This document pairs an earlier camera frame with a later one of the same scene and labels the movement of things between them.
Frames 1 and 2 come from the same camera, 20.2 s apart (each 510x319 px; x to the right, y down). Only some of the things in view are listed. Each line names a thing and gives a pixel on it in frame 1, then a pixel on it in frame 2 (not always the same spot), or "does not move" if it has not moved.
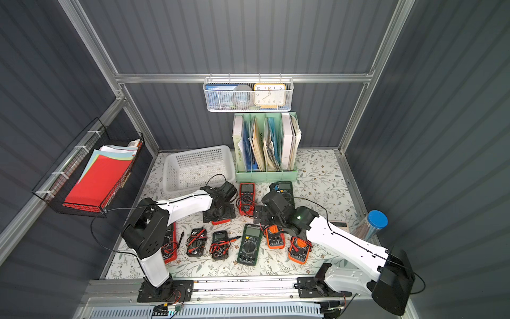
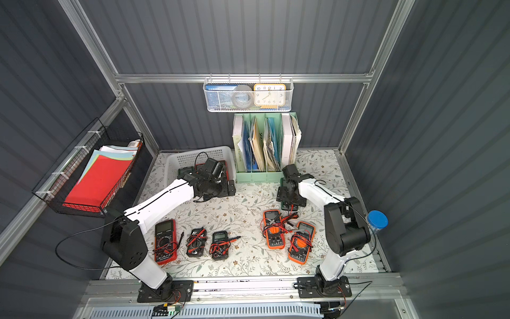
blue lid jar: x=376 y=220 does not move
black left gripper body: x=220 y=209 -> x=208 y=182
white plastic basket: x=188 y=169 does not move
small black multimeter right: x=219 y=248 does not move
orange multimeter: x=275 y=237 does not move
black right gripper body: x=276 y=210 -> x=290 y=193
